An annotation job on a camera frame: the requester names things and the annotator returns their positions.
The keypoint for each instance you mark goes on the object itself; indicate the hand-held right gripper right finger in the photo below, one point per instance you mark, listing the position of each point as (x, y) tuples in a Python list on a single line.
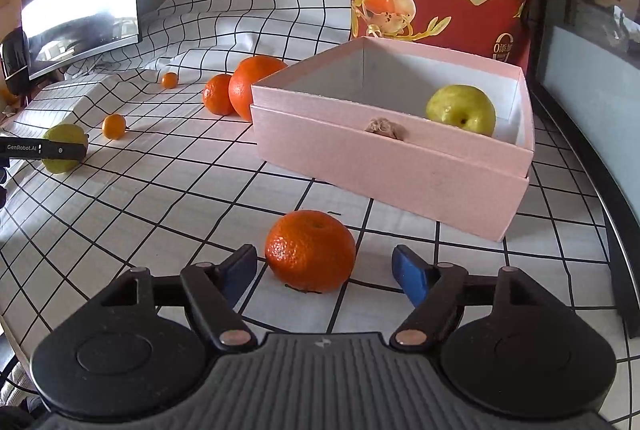
[(411, 274)]

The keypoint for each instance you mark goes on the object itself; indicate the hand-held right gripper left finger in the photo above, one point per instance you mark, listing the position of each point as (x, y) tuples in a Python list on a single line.
[(239, 271)]

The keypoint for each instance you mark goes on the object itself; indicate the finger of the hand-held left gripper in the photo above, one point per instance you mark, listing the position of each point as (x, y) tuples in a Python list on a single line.
[(64, 149)]

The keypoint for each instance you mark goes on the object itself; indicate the green apple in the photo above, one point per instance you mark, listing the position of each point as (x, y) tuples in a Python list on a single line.
[(461, 109), (62, 165)]

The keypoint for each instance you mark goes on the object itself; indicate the small kumquat with stem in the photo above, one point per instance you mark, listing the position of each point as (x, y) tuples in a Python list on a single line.
[(113, 126)]

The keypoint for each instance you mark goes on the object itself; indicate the round tangerine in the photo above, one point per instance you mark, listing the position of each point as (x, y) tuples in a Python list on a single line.
[(310, 251)]

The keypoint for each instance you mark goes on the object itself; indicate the pink cardboard box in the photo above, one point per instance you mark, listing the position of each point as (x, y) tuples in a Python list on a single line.
[(380, 169)]

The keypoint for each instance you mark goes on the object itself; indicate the large orange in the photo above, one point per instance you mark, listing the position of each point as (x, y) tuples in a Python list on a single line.
[(252, 84)]

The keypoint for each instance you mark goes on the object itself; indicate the black rounded device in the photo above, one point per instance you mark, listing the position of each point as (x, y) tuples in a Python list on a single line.
[(14, 62)]

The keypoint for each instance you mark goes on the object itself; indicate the white checkered cloth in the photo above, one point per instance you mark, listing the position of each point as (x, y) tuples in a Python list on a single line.
[(165, 190)]

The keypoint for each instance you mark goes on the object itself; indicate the small brown lump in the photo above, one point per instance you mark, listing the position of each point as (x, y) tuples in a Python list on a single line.
[(385, 127)]

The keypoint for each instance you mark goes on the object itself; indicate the medium tangerine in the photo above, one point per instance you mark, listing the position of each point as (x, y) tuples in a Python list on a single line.
[(218, 95)]

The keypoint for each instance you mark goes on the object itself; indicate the green apple in box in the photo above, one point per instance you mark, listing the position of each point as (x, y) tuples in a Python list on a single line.
[(461, 109)]

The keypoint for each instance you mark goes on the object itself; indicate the black framed screen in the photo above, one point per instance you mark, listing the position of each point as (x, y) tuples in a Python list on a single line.
[(590, 59)]

